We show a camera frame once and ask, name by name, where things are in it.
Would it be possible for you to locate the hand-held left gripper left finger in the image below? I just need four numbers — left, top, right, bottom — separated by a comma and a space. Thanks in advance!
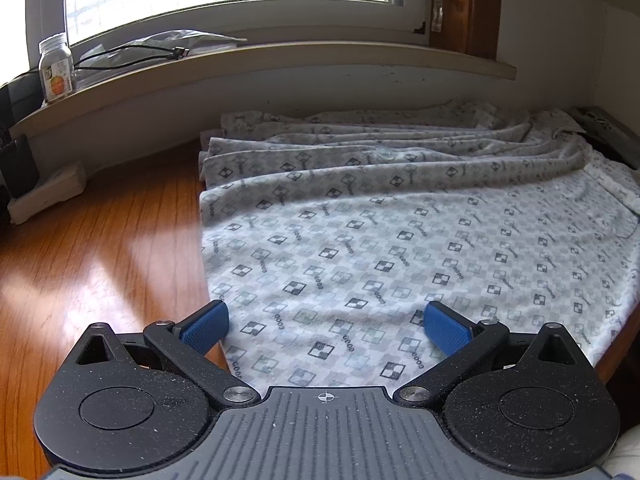
75, 300, 261, 407

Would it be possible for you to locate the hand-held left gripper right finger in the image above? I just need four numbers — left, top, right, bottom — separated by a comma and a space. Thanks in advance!
393, 302, 574, 407

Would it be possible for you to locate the white patterned hoodie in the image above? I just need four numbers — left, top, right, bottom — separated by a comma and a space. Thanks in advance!
198, 100, 640, 392

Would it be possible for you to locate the white power strip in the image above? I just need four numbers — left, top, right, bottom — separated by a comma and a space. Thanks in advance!
7, 162, 87, 225

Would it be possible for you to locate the grey printed t-shirt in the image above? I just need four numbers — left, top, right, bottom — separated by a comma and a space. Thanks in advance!
570, 105, 640, 172

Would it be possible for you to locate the beige window sill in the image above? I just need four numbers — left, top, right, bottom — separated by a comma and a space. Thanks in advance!
10, 45, 517, 139

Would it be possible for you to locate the clear plastic bag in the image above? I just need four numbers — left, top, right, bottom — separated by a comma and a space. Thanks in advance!
72, 30, 249, 69

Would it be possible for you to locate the black device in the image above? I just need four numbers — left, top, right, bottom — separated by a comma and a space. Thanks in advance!
0, 82, 14, 137

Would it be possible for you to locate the glass jar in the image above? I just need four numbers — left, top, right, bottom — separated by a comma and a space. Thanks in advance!
39, 33, 76, 106

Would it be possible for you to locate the black cable with plug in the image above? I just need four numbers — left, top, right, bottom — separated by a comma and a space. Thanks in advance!
72, 45, 191, 72

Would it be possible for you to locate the white window frame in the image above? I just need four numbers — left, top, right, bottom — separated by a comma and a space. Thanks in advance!
25, 0, 432, 57

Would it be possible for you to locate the wooden window frame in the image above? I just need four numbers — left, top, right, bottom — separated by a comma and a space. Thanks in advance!
427, 0, 504, 59

